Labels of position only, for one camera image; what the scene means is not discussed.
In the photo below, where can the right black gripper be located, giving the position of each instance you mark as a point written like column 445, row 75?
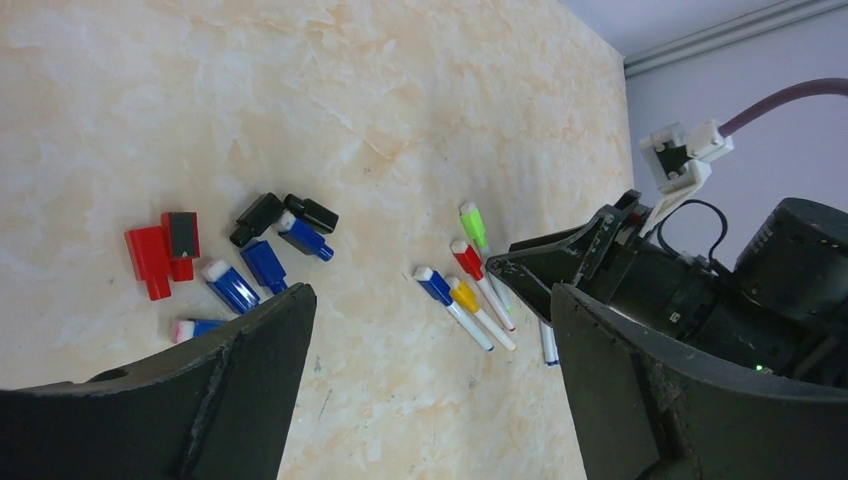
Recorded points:
column 782, row 308

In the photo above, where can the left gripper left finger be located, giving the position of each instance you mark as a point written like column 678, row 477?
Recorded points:
column 218, row 406

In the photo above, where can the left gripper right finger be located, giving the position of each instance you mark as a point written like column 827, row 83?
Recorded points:
column 646, row 406

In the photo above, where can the red cap marker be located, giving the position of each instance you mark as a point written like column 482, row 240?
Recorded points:
column 471, row 263

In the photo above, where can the yellow cap marker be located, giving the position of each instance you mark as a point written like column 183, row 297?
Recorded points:
column 465, row 296

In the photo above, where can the green cap marker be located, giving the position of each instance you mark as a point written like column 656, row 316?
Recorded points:
column 475, row 229

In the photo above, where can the blue pen cap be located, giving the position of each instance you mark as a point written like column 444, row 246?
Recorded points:
column 303, row 237
column 265, row 266
column 230, row 286
column 188, row 329

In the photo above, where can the blue cap marker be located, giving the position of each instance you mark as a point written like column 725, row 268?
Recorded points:
column 438, row 288
column 549, row 347

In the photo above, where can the red pen cap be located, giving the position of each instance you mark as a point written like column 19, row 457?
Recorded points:
column 182, row 242
column 150, row 260

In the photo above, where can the black pen cap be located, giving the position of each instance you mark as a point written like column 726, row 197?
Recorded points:
column 256, row 219
column 321, row 218

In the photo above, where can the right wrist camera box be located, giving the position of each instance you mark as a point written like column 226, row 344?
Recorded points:
column 680, row 163

